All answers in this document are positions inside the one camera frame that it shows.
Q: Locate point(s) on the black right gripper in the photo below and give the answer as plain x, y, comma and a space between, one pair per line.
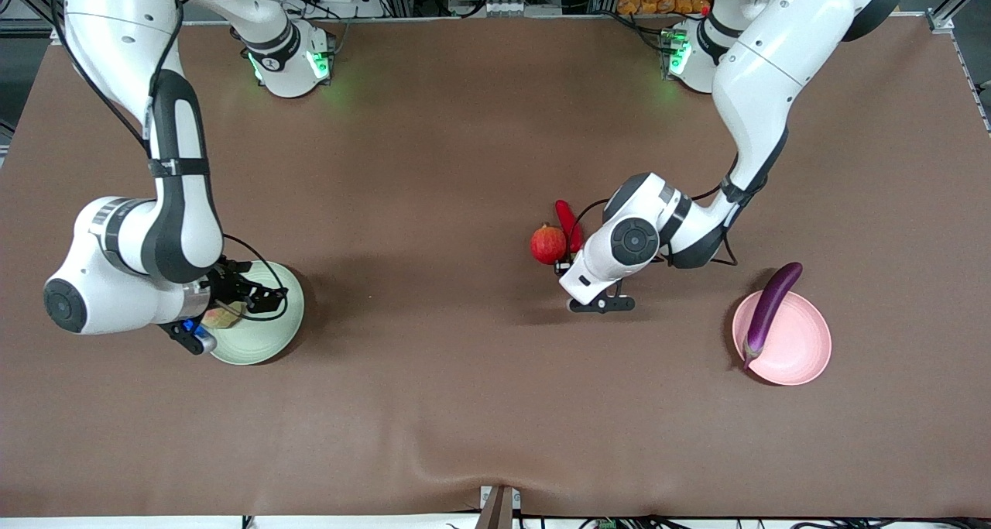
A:
226, 285

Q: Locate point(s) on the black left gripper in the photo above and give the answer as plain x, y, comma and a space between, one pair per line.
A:
560, 271

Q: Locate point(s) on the fuzzy yellow-pink peach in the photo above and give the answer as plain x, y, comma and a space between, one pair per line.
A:
223, 317

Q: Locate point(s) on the red pomegranate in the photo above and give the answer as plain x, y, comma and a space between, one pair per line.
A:
548, 244

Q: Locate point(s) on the red chili pepper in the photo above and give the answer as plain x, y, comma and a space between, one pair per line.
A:
565, 215

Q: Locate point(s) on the long purple eggplant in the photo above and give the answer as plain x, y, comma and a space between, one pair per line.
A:
766, 316

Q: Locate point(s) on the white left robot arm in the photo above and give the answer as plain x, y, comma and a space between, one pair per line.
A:
759, 87

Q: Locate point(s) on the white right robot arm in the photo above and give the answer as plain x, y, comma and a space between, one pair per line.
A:
178, 204

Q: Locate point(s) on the pale green round plate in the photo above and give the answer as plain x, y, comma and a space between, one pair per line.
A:
271, 339

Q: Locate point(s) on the brown table cover mat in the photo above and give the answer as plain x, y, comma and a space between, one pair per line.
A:
464, 405

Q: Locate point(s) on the pale pink round plate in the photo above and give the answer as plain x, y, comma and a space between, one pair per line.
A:
797, 343

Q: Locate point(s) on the white terminal block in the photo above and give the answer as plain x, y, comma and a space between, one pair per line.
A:
515, 7

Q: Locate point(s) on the metal table edge bracket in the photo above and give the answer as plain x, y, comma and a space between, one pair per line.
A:
499, 506

